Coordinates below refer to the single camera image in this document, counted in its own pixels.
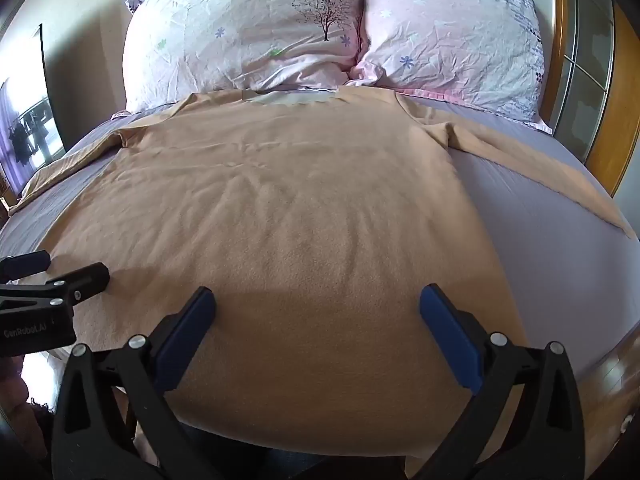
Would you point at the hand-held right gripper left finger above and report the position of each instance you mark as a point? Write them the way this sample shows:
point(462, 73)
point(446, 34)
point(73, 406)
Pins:
point(186, 332)

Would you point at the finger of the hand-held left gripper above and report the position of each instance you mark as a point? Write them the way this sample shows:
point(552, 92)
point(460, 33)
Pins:
point(82, 280)
point(27, 262)

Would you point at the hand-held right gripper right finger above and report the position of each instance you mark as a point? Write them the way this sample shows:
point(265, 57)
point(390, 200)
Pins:
point(447, 335)

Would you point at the tan long-sleeved shirt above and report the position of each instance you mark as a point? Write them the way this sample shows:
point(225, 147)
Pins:
point(280, 240)

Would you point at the window with purple curtain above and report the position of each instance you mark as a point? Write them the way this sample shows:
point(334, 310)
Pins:
point(30, 125)

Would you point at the tree print pink pillow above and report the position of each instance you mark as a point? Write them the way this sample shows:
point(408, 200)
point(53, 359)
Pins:
point(245, 40)

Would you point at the flower print pink pillow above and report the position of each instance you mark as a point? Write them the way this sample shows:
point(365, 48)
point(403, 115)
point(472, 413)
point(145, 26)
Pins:
point(450, 40)

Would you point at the wooden headboard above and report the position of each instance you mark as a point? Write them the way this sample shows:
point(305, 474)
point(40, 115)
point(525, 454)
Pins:
point(590, 70)

